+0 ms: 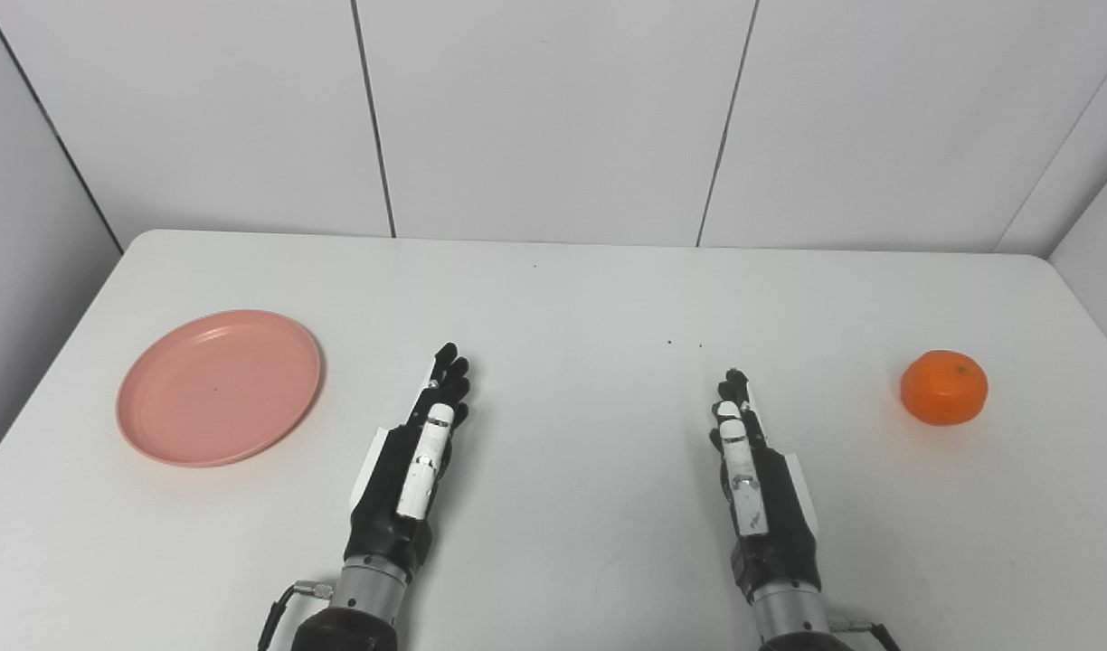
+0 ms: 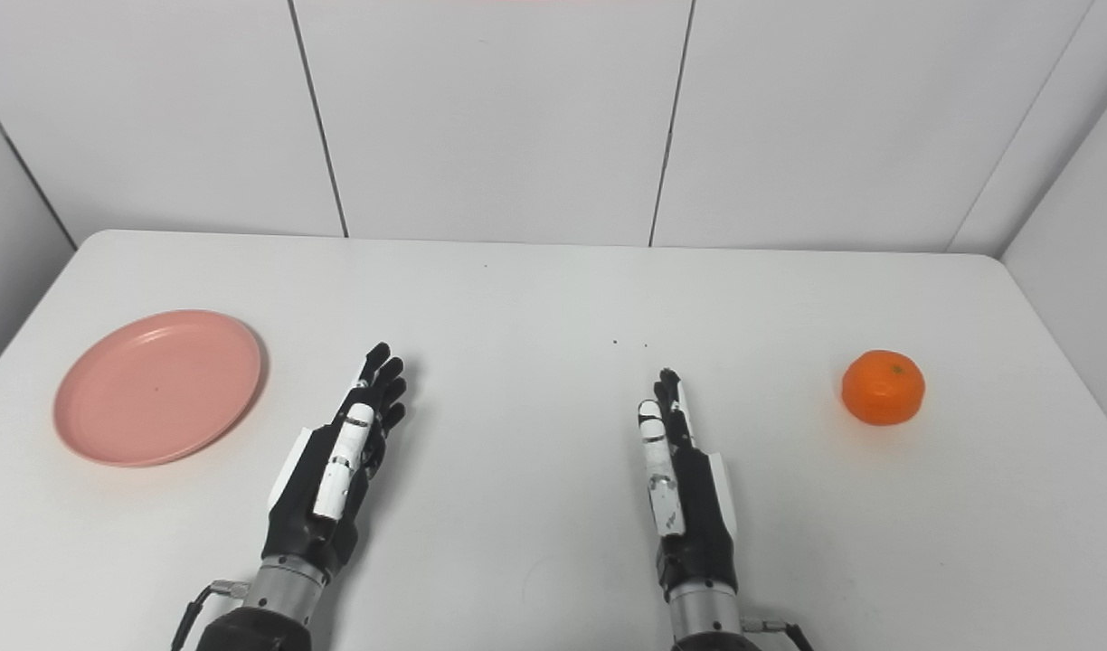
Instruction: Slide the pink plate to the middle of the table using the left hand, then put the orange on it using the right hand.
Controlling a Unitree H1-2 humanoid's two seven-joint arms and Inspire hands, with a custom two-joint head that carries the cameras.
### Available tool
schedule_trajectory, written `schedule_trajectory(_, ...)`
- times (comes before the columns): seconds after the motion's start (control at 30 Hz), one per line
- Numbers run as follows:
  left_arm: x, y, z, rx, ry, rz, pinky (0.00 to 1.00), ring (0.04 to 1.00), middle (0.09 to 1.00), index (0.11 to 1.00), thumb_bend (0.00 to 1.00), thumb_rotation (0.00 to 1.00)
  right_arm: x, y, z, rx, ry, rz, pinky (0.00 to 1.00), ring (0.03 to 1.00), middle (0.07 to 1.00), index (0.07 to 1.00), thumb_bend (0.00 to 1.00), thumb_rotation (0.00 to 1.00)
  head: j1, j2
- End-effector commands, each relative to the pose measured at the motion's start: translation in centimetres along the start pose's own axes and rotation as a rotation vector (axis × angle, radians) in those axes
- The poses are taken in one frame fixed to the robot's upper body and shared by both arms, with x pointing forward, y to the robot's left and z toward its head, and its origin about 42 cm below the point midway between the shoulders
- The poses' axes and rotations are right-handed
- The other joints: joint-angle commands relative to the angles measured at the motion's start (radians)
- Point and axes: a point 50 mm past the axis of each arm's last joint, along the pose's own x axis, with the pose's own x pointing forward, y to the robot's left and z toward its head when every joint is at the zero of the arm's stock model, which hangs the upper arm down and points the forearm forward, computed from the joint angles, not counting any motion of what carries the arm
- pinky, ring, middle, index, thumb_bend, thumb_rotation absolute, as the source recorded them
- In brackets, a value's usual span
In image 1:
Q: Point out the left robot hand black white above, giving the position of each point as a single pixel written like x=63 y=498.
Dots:
x=400 y=488

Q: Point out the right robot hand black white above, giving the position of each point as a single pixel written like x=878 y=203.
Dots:
x=771 y=515

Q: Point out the pink round plate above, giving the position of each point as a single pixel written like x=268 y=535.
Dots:
x=219 y=388

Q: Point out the orange fruit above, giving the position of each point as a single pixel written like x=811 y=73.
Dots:
x=943 y=387

